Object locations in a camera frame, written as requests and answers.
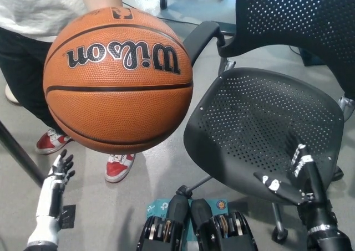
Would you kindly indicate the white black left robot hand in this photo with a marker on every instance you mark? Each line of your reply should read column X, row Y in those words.
column 50, row 195

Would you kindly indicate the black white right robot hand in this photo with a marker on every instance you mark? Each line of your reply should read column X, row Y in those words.
column 308, row 184

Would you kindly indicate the orange Wilson basketball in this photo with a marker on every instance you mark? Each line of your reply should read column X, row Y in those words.
column 116, row 96

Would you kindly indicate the black perforated office chair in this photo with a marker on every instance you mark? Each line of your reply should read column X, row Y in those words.
column 249, row 118

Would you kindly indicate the black trousers of person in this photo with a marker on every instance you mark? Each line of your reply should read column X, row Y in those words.
column 22, row 68

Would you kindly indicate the grey shirt of person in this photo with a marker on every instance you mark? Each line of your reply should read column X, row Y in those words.
column 33, row 7

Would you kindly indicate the red white sneaker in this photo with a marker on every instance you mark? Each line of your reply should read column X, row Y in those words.
column 48, row 144
column 117, row 169

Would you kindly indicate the black slanted table leg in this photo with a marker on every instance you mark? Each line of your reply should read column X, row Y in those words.
column 19, row 154

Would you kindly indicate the beige paper plate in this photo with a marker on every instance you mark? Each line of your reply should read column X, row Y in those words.
column 10, row 96

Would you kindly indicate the teal cardboard router box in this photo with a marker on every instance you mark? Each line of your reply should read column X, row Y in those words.
column 158, row 208

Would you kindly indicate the black box on floor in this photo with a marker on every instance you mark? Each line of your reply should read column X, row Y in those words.
column 316, row 58

